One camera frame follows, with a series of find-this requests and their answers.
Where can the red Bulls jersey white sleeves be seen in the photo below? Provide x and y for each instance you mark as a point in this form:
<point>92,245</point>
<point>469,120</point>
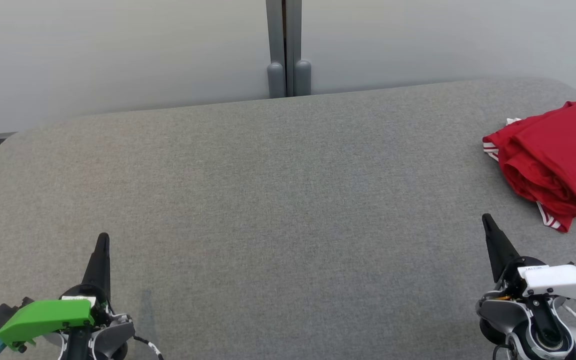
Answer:
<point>563,145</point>

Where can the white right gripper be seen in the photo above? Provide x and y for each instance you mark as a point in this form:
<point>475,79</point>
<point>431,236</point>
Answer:
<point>563,281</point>

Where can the grey partition post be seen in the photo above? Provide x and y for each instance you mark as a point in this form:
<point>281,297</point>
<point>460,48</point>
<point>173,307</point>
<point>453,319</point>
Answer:
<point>275,50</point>

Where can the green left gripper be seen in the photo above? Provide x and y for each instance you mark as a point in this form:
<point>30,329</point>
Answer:
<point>43,317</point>

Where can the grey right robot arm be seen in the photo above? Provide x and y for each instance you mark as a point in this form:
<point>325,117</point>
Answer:
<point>498,312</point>

